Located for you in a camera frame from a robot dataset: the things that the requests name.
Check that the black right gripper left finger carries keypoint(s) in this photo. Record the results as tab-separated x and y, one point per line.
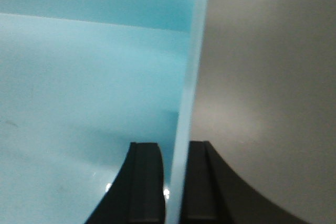
136	194

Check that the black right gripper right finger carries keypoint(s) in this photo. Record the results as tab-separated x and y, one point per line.
214	193

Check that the light blue plastic bin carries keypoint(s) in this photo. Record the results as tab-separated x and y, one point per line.
80	81

